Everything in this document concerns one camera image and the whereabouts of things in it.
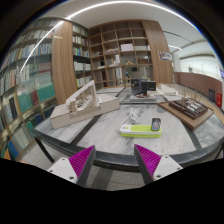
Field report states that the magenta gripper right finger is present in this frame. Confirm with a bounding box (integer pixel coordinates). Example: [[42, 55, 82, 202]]
[[134, 144, 182, 184]]

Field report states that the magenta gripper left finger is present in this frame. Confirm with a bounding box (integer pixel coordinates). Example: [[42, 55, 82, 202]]
[[48, 146, 96, 187]]

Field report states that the white green power strip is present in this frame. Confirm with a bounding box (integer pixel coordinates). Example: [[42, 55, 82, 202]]
[[120, 125, 162, 137]]

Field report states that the white architectural building model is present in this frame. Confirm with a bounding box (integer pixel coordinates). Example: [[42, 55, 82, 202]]
[[50, 81, 120, 129]]

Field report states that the dark brown architectural model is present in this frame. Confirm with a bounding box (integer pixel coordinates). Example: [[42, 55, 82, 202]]
[[159, 98, 213, 129]]

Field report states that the black box model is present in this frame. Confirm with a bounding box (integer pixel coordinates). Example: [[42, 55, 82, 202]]
[[129, 78, 156, 103]]

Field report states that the white model at back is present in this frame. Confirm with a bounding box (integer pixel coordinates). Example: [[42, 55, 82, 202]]
[[158, 83, 178, 96]]

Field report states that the glass-front bookcase with books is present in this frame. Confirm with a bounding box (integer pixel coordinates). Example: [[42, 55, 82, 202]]
[[0, 18, 91, 160]]

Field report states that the wooden open bookshelf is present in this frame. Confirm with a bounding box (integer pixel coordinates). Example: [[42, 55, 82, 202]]
[[89, 20, 173, 89]]

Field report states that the white power strip cable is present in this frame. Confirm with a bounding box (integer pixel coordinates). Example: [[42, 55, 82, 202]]
[[116, 106, 142, 132]]

